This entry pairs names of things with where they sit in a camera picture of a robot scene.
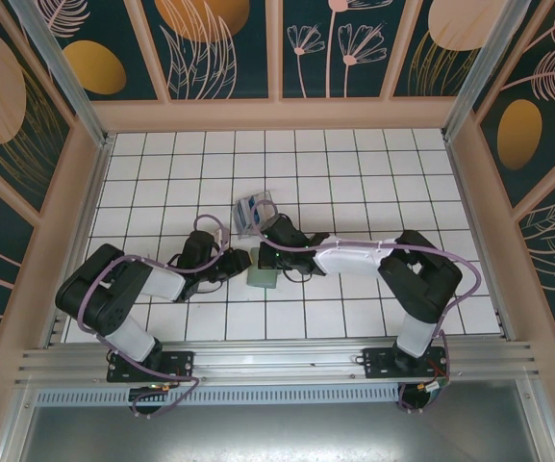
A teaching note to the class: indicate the grey metal sheet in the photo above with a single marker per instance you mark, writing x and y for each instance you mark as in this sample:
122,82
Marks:
277,438

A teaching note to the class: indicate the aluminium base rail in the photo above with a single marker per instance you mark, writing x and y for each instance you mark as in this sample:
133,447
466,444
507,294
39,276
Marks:
277,358

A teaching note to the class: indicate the aluminium corner post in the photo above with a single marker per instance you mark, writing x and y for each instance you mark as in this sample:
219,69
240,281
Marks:
486,72
69,82

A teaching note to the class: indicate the left black mount plate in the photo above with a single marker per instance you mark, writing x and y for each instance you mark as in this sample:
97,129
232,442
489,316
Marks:
181,366

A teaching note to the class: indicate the green electronics board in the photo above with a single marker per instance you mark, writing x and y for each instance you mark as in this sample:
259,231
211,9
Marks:
431,387

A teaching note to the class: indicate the clear acrylic card holder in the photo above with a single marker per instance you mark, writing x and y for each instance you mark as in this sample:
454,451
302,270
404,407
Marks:
268,195

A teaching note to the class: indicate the blue credit card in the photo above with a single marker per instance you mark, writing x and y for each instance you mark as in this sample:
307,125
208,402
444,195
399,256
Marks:
247,212

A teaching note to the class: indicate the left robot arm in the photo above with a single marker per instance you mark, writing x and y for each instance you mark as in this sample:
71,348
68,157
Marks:
99,298

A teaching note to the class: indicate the black mount plate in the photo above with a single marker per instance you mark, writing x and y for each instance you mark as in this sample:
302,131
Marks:
181,366
378,361

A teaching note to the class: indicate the aluminium side rail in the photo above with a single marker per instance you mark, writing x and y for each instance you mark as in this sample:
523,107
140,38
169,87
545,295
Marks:
502,322
58,327

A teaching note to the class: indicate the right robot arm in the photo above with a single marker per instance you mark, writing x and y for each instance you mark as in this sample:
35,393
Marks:
426,279

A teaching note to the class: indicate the aluminium frame bar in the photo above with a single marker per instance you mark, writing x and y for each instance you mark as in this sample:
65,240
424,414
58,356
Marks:
17,423
539,423

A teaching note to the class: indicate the right black mount plate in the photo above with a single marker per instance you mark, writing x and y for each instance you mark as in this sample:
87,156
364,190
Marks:
378,361

